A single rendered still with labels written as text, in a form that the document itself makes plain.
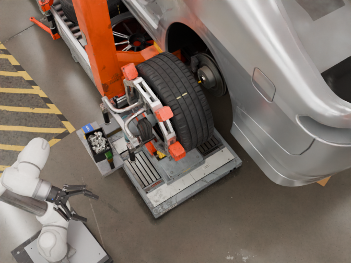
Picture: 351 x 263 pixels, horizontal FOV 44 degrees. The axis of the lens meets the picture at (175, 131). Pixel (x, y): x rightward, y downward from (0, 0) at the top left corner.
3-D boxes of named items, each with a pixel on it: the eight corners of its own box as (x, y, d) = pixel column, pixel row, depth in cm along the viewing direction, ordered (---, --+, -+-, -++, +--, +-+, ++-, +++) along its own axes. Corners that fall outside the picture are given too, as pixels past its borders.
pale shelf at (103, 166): (124, 165, 316) (124, 163, 313) (103, 177, 311) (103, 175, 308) (96, 122, 334) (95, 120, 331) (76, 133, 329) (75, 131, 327)
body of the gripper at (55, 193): (53, 181, 199) (72, 188, 202) (46, 195, 202) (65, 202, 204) (49, 189, 192) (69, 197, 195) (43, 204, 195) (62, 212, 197)
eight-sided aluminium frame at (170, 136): (176, 163, 299) (176, 121, 251) (168, 168, 297) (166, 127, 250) (136, 107, 322) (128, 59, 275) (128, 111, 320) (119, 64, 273)
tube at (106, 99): (143, 105, 274) (142, 96, 265) (116, 120, 269) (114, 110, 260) (129, 86, 282) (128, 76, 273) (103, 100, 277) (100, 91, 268)
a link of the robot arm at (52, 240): (41, 262, 278) (30, 253, 259) (45, 234, 287) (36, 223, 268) (66, 262, 277) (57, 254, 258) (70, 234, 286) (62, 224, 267)
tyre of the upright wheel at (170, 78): (225, 152, 281) (195, 60, 250) (195, 170, 275) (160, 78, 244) (179, 122, 337) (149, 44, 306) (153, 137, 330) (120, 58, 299)
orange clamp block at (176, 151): (177, 145, 278) (186, 156, 275) (167, 151, 276) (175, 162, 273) (177, 140, 272) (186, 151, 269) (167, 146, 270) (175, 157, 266)
